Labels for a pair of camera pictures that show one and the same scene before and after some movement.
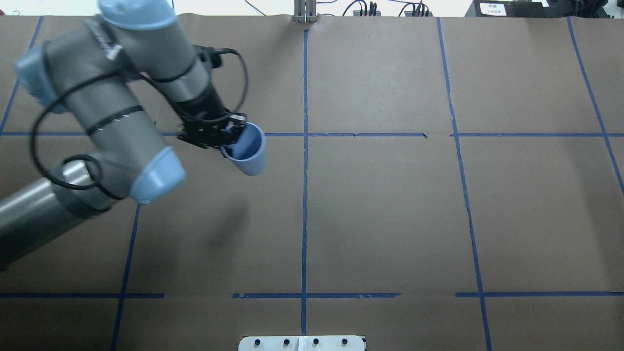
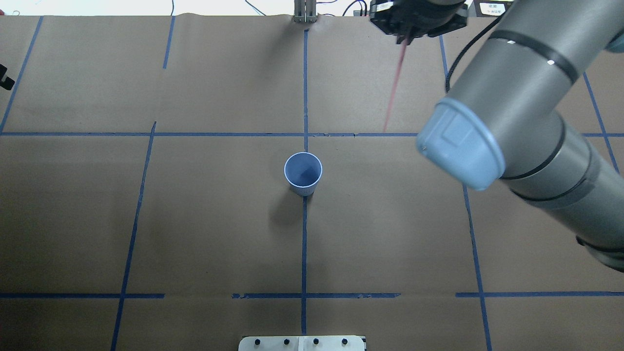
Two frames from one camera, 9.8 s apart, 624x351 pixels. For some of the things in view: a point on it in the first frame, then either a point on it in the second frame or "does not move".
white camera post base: x=302 y=343 does not move
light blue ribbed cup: x=248 y=152 -> x=302 y=170
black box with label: x=524 y=9 does not move
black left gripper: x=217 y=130 -> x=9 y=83
